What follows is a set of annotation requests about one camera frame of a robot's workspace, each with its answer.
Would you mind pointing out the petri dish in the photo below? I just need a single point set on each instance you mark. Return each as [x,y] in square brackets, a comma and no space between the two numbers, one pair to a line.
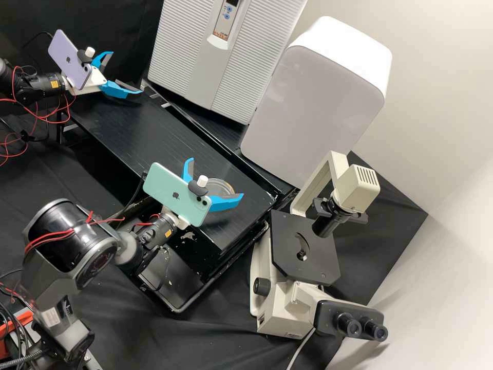
[221,189]

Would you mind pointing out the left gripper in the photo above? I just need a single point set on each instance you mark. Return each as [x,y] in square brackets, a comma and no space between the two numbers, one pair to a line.
[92,83]

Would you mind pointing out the black tray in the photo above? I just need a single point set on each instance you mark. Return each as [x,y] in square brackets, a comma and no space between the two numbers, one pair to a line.
[185,287]

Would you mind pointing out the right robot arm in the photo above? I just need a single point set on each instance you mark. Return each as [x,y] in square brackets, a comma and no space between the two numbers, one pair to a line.
[69,235]

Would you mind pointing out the wrist camera phone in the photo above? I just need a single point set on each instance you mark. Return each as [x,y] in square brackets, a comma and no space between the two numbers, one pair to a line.
[169,189]
[67,58]

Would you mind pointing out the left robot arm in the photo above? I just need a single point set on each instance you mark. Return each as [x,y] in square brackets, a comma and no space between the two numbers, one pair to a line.
[36,84]

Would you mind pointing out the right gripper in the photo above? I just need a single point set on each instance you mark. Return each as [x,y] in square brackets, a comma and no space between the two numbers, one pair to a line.
[184,224]

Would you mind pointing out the black platform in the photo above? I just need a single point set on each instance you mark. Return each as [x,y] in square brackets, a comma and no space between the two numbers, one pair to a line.
[154,135]
[219,135]

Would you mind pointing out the right wrist camera phone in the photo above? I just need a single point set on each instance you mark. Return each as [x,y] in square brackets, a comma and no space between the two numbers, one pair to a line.
[169,189]

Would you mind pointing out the cream microscope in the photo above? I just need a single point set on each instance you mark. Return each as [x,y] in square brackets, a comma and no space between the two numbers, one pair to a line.
[300,239]

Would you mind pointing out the white box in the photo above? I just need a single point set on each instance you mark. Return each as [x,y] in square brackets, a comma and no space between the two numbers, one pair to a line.
[316,108]

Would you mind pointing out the left wrist camera phone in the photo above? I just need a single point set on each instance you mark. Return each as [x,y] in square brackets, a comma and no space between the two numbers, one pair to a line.
[67,58]

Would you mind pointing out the incubator door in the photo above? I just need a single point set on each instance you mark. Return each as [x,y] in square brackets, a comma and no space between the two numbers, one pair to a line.
[185,58]

